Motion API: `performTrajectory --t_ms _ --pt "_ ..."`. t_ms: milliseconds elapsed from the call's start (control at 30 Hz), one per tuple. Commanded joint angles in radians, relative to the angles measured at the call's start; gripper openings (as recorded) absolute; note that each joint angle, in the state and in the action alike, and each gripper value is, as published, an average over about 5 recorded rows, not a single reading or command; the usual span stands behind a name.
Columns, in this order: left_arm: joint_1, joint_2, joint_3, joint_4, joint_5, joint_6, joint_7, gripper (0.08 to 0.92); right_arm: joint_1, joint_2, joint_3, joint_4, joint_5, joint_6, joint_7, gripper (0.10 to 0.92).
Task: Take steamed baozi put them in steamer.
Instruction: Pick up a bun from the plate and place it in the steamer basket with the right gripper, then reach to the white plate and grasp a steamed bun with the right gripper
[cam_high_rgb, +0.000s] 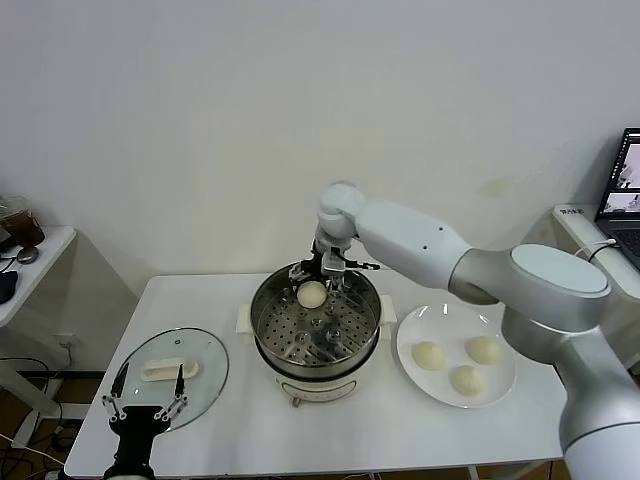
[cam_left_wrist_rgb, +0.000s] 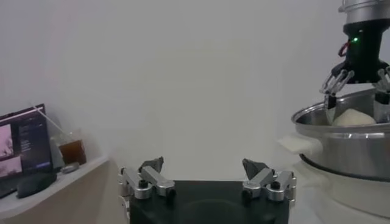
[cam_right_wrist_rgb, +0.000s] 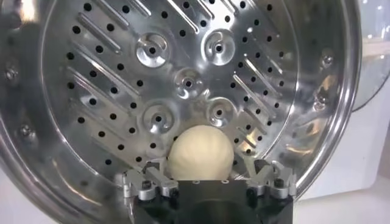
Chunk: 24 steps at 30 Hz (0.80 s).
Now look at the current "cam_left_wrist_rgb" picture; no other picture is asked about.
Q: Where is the stainless steel steamer basket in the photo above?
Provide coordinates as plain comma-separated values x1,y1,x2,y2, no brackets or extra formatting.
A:
277,88,390,183

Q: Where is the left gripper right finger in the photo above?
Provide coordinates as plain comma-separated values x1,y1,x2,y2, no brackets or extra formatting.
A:
241,158,297,202

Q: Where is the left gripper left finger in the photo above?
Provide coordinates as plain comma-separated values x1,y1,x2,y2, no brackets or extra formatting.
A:
118,156,177,200

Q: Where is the white steamed baozi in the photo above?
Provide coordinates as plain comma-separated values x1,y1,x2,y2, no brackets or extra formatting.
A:
331,108,377,127

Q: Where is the open black laptop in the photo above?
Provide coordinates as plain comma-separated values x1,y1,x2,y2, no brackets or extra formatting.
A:
0,103,55,198

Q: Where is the round grey disc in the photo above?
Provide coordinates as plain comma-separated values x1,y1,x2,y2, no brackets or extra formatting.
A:
60,161,80,174

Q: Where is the plastic cup of iced coffee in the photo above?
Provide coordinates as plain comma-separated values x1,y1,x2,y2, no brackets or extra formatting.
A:
30,103,88,171

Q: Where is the white side table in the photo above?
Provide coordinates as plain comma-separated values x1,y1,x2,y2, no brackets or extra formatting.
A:
0,156,122,224

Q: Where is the black computer mouse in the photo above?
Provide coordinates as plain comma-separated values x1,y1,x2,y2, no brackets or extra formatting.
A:
15,172,58,199

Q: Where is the white electric cooker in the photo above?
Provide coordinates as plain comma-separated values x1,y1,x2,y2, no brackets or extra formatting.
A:
292,155,390,220

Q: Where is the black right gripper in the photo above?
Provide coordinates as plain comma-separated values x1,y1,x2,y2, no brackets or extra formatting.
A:
319,18,390,126

